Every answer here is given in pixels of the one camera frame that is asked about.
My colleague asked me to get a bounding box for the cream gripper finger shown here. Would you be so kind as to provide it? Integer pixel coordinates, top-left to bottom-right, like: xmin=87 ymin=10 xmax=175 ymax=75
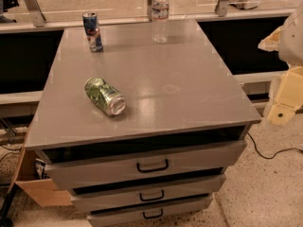
xmin=267 ymin=66 xmax=303 ymax=126

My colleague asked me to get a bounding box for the green soda can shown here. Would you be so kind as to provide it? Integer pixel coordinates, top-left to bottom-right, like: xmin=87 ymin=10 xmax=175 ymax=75
xmin=84 ymin=78 xmax=126 ymax=116

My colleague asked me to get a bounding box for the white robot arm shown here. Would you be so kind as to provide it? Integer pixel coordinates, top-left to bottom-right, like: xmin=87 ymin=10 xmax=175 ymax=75
xmin=258 ymin=3 xmax=303 ymax=126

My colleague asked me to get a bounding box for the blue red energy drink can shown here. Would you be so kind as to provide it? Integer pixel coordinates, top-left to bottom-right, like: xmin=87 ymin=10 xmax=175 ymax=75
xmin=82 ymin=11 xmax=103 ymax=52

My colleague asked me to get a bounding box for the grey drawer cabinet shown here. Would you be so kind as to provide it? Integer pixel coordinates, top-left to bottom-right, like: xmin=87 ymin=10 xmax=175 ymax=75
xmin=24 ymin=18 xmax=262 ymax=227

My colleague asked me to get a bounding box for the clear plastic water bottle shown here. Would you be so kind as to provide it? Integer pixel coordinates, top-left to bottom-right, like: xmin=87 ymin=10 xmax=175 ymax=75
xmin=151 ymin=0 xmax=169 ymax=44

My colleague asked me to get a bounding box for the bottom grey drawer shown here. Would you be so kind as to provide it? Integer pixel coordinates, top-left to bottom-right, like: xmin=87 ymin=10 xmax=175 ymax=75
xmin=87 ymin=195 xmax=212 ymax=227

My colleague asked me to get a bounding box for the grey drawer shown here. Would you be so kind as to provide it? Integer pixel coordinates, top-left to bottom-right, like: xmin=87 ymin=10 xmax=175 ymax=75
xmin=45 ymin=140 xmax=246 ymax=189
xmin=87 ymin=195 xmax=212 ymax=227
xmin=71 ymin=174 xmax=226 ymax=213

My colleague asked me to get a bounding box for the top grey drawer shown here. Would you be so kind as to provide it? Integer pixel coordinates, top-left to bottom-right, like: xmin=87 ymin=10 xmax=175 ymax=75
xmin=45 ymin=140 xmax=246 ymax=189

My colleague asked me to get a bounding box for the middle grey drawer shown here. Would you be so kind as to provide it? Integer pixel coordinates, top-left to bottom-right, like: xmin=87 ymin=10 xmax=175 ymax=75
xmin=71 ymin=174 xmax=226 ymax=213

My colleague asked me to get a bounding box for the cardboard box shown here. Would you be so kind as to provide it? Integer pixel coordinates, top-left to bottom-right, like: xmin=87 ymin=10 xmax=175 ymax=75
xmin=9 ymin=128 xmax=74 ymax=208

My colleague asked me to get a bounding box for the black floor cable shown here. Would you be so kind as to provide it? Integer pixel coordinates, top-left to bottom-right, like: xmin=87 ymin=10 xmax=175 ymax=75
xmin=246 ymin=131 xmax=303 ymax=160

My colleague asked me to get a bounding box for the metal railing frame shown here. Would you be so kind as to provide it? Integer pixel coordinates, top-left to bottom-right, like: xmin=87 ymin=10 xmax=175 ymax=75
xmin=0 ymin=0 xmax=303 ymax=33

